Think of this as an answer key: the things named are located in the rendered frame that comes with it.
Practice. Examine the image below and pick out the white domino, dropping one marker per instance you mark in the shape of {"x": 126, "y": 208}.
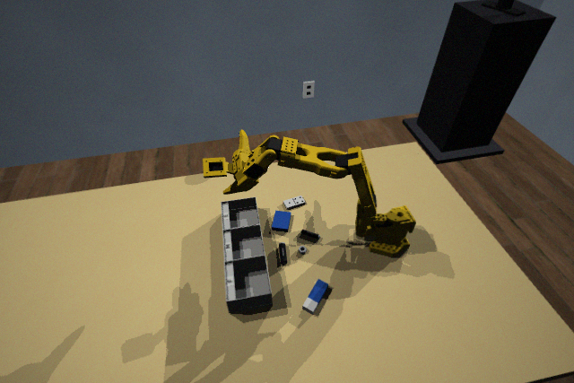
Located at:
{"x": 294, "y": 202}

